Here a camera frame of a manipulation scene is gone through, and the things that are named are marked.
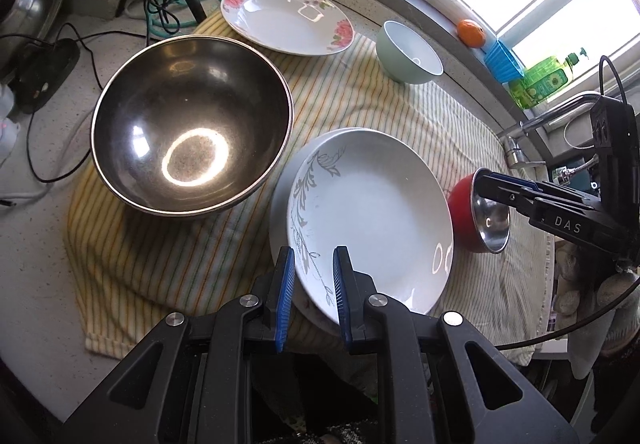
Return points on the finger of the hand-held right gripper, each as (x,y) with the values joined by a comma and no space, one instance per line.
(520,185)
(565,226)

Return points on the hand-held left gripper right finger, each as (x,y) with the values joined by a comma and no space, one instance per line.
(342,299)

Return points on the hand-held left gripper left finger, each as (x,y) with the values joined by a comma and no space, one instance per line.
(286,299)

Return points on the small red-sided steel bowl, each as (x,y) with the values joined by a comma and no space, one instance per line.
(462,209)

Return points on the white plate grey leaf print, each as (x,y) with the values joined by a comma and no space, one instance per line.
(380,214)

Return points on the large steel bowl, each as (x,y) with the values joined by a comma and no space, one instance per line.
(192,124)

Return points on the small pink floral plate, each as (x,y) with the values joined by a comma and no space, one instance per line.
(287,16)

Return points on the person's right forearm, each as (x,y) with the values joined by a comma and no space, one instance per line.
(620,319)

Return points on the person's right hand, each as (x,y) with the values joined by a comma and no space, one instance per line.
(567,269)

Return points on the chrome kitchen faucet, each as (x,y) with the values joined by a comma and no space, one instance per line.
(555,106)

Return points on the large pink floral plate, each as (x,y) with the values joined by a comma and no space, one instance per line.
(278,209)

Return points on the yellow striped cloth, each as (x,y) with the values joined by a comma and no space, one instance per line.
(200,264)

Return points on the green dish soap bottle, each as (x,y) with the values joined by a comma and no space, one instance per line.
(542,81)

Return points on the blue fluted silicone cup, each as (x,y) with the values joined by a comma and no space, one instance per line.
(502,61)

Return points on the orange tangerine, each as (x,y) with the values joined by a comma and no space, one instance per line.
(471,33)

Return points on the pale green ceramic bowl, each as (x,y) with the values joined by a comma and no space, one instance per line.
(407,51)

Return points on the white power adapter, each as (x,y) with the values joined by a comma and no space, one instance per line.
(7,124)

